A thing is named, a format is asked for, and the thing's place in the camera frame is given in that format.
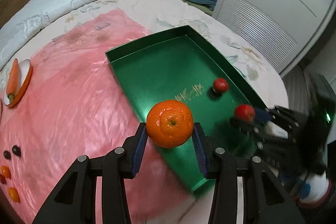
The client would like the white duvet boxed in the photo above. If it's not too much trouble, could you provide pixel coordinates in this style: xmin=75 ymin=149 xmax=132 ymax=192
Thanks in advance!
xmin=1 ymin=0 xmax=95 ymax=68

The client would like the small back orange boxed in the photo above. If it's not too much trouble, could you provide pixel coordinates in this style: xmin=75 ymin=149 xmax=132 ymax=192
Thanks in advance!
xmin=1 ymin=165 xmax=11 ymax=179

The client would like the orange rimmed plate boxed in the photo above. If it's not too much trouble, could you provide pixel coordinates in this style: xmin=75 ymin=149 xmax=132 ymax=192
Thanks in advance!
xmin=3 ymin=59 xmax=33 ymax=108

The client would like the orange carrot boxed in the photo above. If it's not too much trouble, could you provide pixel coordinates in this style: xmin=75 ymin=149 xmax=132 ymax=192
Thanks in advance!
xmin=6 ymin=59 xmax=19 ymax=103

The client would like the pink plastic sheet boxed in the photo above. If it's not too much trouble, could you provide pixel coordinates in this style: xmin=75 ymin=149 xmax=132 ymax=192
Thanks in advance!
xmin=0 ymin=8 xmax=200 ymax=224

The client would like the blue gloved right hand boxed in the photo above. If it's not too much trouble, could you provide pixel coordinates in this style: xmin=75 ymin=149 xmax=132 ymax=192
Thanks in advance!
xmin=289 ymin=172 xmax=332 ymax=208

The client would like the red apple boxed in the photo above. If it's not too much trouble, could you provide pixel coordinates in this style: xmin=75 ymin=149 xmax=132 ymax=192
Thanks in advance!
xmin=213 ymin=78 xmax=230 ymax=94
xmin=234 ymin=105 xmax=256 ymax=123
xmin=0 ymin=174 xmax=6 ymax=185

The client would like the dark plum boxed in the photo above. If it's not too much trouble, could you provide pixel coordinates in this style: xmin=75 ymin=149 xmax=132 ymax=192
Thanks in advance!
xmin=3 ymin=150 xmax=11 ymax=160
xmin=11 ymin=145 xmax=22 ymax=157

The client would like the floral bed sheet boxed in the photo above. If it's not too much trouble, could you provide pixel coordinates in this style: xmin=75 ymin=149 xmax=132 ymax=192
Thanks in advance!
xmin=15 ymin=0 xmax=288 ymax=107

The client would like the green rectangular tray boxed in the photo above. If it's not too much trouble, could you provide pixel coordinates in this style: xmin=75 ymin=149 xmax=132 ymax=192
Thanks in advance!
xmin=105 ymin=24 xmax=268 ymax=193

